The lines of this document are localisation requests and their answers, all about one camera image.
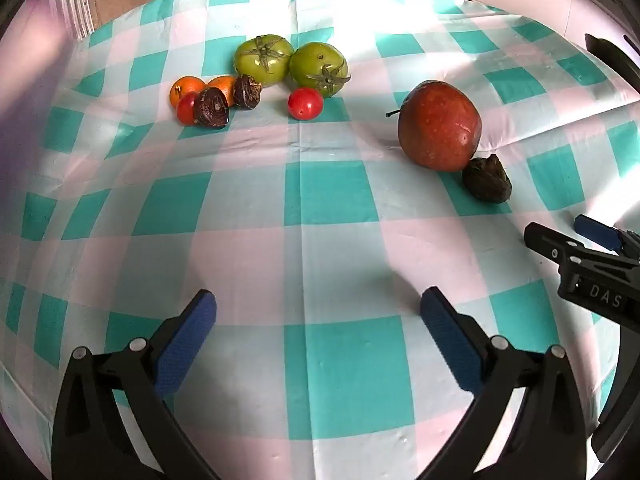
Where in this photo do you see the red apple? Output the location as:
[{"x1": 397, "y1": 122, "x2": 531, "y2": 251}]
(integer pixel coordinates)
[{"x1": 386, "y1": 80, "x2": 482, "y2": 172}]

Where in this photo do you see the white slatted panel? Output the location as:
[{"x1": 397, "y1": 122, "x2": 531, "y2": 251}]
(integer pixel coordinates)
[{"x1": 45, "y1": 0, "x2": 97, "y2": 41}]

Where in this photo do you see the small red tomato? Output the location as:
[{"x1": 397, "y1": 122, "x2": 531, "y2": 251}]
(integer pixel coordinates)
[{"x1": 176, "y1": 92, "x2": 201, "y2": 126}]

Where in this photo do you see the brown wrinkled passion fruit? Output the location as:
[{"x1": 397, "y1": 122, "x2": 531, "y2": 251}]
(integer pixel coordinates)
[{"x1": 462, "y1": 154, "x2": 512, "y2": 205}]

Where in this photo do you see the teal checkered tablecloth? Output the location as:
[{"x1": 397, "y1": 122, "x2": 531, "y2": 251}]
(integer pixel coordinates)
[{"x1": 0, "y1": 0, "x2": 640, "y2": 480}]

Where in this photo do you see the orange tangerine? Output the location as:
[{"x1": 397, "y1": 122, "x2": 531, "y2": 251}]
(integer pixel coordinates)
[
  {"x1": 169, "y1": 76, "x2": 207, "y2": 110},
  {"x1": 207, "y1": 75, "x2": 237, "y2": 107}
]

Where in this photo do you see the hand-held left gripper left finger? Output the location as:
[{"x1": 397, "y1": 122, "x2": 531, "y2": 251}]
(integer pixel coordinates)
[{"x1": 51, "y1": 289, "x2": 221, "y2": 480}]

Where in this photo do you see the dark purple passion fruit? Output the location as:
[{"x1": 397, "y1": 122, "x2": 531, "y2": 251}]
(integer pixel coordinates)
[
  {"x1": 232, "y1": 75, "x2": 263, "y2": 110},
  {"x1": 194, "y1": 87, "x2": 231, "y2": 130}
]

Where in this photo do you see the green tomato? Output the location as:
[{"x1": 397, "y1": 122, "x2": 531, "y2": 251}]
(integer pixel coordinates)
[
  {"x1": 290, "y1": 42, "x2": 351, "y2": 98},
  {"x1": 235, "y1": 35, "x2": 295, "y2": 87}
]

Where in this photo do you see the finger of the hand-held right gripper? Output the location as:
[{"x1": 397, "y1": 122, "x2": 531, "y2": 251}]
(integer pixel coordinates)
[
  {"x1": 524, "y1": 222, "x2": 640, "y2": 274},
  {"x1": 574, "y1": 215, "x2": 640, "y2": 261}
]

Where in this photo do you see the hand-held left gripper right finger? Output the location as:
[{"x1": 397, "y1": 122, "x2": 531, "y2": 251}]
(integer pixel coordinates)
[{"x1": 415, "y1": 287, "x2": 587, "y2": 480}]

